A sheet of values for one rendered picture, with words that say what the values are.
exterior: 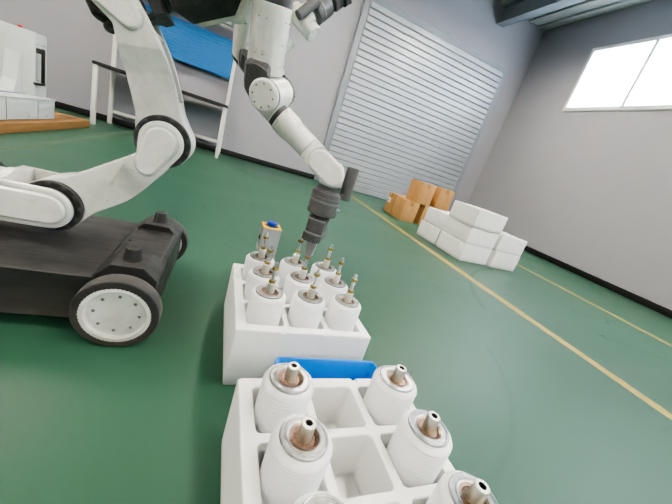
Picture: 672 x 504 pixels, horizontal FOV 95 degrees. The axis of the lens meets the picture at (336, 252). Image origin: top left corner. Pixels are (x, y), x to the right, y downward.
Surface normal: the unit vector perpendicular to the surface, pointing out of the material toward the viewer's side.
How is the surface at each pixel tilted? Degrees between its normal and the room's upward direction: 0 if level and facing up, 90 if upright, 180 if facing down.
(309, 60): 90
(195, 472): 0
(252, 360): 90
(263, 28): 106
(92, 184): 90
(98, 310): 90
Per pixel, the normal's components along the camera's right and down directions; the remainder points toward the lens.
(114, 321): 0.29, 0.39
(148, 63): 0.22, 0.74
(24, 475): 0.29, -0.91
